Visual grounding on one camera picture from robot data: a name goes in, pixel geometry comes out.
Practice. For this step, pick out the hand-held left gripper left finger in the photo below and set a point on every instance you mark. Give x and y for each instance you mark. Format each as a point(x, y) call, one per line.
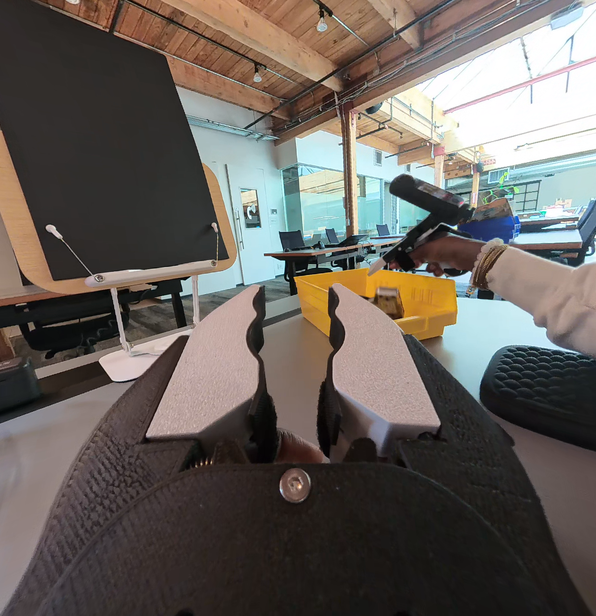
point(211, 375)

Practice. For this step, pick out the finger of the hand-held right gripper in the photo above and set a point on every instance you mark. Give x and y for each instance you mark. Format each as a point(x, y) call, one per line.
point(377, 267)

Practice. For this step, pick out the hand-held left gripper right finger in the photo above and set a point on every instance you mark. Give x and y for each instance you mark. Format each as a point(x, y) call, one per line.
point(379, 375)

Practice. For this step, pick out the silver video switch hub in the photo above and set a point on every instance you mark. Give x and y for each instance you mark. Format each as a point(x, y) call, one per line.
point(389, 305)

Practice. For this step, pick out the yellow plastic bin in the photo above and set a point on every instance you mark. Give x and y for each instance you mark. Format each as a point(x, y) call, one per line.
point(423, 317)

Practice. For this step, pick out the person's right forearm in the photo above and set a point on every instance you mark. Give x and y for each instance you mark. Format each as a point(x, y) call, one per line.
point(557, 298)

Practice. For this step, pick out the wooden office desk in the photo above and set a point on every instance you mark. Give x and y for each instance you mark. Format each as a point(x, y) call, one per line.
point(336, 249)
point(543, 238)

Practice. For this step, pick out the grey desk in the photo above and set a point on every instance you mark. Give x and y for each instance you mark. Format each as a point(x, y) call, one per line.
point(495, 327)

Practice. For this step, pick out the person's right hand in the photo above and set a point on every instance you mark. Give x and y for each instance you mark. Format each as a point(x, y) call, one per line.
point(447, 255)

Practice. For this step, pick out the person's left hand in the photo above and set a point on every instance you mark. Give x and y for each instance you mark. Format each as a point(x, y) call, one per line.
point(300, 450)

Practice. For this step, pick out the black laptop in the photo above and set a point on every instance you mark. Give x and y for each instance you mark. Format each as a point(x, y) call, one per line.
point(356, 239)

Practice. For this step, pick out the black office chair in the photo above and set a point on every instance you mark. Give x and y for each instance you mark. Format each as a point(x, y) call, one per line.
point(298, 245)
point(591, 221)
point(67, 332)
point(332, 236)

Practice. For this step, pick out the green plant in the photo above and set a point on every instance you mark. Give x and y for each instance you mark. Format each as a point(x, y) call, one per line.
point(500, 187)

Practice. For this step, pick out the blue plastic bin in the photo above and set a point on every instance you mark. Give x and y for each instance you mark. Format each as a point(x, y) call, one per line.
point(495, 231)

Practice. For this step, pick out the black wrist rest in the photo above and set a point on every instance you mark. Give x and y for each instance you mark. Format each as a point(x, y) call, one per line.
point(543, 390)

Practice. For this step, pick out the track spotlight bulb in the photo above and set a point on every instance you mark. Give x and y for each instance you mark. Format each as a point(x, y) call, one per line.
point(322, 24)
point(257, 76)

